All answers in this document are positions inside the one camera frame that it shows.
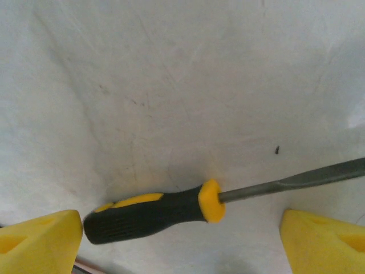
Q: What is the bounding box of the black screwdriver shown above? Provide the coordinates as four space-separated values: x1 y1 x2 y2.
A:
83 158 365 246

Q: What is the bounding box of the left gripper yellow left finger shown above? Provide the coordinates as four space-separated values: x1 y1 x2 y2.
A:
0 209 84 274

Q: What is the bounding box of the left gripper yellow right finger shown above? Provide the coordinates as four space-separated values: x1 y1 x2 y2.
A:
281 209 365 274

